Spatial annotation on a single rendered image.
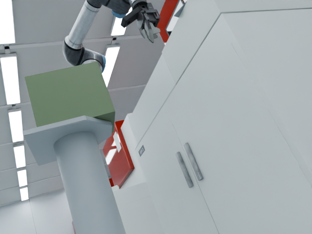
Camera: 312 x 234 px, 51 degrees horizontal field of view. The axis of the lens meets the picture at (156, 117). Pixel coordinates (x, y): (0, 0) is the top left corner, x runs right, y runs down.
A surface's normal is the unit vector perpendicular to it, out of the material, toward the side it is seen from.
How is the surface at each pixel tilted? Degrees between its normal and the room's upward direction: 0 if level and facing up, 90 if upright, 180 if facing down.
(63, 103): 90
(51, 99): 90
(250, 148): 90
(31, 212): 90
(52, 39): 180
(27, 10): 180
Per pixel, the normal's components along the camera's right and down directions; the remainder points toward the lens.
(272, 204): -0.89, 0.18
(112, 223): 0.65, -0.51
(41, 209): 0.30, -0.47
